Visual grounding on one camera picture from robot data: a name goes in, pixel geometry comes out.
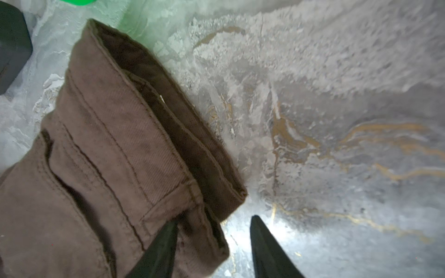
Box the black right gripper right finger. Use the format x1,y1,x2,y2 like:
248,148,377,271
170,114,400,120
250,215,304,278

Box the dark grey rectangular case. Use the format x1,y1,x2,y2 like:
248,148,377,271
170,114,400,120
1,2,32,95

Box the green plastic basket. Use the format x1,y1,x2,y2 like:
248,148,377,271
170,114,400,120
62,0,96,6

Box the brown trousers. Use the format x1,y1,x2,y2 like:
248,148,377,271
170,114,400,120
1,19,248,278

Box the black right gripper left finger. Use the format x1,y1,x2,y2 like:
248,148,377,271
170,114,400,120
126,220,178,278

